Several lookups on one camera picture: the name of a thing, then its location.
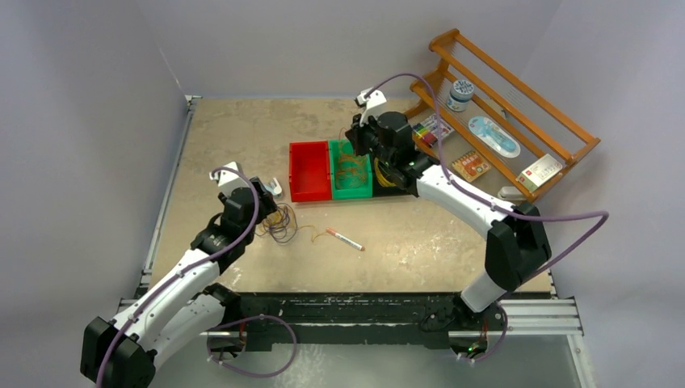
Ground marker pen pack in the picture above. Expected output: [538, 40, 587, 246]
[412, 113, 455, 148]

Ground blue blister pack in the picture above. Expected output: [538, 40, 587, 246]
[468, 116, 521, 158]

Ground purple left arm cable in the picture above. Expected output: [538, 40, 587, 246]
[95, 167, 261, 388]

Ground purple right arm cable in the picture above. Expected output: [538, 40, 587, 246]
[364, 73, 611, 285]

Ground wooden shelf rack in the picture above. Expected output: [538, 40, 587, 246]
[406, 29, 600, 202]

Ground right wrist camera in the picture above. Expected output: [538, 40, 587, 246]
[355, 88, 388, 125]

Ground white red box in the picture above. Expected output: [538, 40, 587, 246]
[517, 154, 563, 192]

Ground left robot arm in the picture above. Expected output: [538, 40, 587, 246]
[80, 171, 277, 387]

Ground orange white marker pen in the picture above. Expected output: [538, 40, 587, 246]
[326, 228, 365, 251]

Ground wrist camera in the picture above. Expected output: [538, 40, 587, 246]
[209, 162, 247, 198]
[355, 88, 388, 125]

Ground black plastic bin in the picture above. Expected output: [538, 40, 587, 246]
[370, 157, 410, 198]

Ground white stapler on shelf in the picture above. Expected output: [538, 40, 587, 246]
[497, 186, 527, 202]

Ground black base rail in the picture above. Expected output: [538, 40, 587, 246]
[200, 285, 508, 356]

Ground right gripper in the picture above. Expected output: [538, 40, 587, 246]
[347, 111, 395, 167]

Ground red plastic bin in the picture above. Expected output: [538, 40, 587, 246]
[288, 141, 332, 203]

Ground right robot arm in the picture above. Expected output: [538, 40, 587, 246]
[345, 112, 552, 329]

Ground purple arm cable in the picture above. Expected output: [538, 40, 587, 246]
[95, 167, 261, 388]
[364, 73, 611, 285]

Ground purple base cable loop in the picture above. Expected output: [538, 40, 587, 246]
[205, 314, 298, 380]

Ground white round jar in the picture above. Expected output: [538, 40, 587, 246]
[446, 79, 475, 112]

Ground orange spiral notebook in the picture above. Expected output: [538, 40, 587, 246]
[452, 150, 491, 182]

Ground cable bundle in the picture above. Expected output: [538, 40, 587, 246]
[255, 203, 338, 245]

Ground green plastic bin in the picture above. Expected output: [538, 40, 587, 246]
[328, 139, 372, 200]

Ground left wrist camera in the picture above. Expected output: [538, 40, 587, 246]
[209, 162, 247, 198]

